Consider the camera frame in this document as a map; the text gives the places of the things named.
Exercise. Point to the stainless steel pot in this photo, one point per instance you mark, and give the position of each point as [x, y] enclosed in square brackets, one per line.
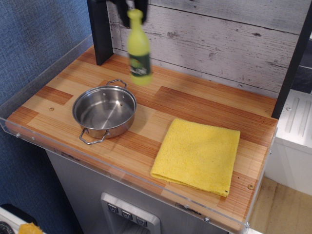
[104, 112]

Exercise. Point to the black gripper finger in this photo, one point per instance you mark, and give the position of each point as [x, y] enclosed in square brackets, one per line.
[122, 8]
[142, 5]

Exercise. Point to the yellow object bottom left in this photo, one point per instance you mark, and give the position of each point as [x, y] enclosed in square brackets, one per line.
[29, 228]

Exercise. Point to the white toy sink unit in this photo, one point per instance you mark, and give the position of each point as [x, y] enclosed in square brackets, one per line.
[290, 159]

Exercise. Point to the yellow-green toy bottle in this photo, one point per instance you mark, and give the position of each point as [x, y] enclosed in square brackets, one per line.
[138, 50]

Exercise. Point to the silver ice dispenser panel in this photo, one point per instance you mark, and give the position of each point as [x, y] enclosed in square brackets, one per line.
[125, 218]

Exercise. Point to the black vertical post left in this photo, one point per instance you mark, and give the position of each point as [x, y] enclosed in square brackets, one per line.
[101, 33]

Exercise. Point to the grey toy fridge cabinet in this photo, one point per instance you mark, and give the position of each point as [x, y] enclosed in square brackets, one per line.
[84, 185]

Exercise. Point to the yellow folded towel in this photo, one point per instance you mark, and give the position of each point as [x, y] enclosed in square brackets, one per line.
[197, 155]

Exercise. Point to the clear acrylic table guard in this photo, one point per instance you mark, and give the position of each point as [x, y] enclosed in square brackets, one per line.
[40, 112]

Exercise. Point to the black vertical post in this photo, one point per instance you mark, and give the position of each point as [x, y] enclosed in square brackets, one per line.
[101, 33]
[294, 64]

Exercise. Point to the black white object corner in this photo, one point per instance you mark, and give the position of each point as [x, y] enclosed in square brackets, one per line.
[14, 218]

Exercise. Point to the black vertical post right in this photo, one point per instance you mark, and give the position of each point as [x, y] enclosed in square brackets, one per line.
[294, 64]

